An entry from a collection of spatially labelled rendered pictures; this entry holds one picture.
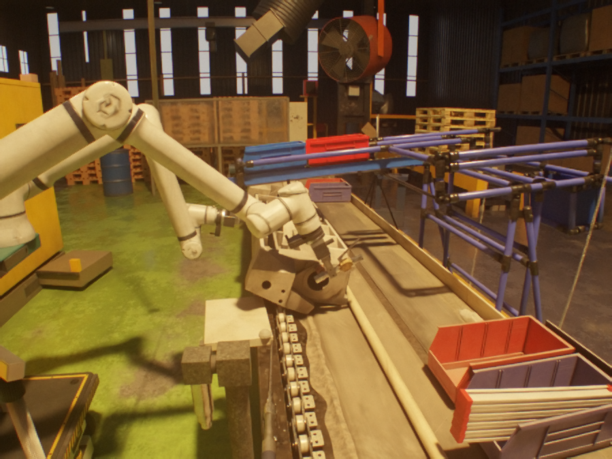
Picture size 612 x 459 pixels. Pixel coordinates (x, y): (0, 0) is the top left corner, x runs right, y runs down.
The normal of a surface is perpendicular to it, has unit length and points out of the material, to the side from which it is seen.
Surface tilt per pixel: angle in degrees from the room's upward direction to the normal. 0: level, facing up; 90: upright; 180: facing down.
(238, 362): 90
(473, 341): 88
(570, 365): 88
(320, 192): 92
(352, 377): 0
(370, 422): 0
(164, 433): 0
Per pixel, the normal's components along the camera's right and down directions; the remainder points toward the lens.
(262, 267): 0.22, -0.58
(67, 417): 0.00, -0.96
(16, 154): 0.44, 0.14
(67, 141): 0.62, 0.54
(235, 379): 0.15, 0.29
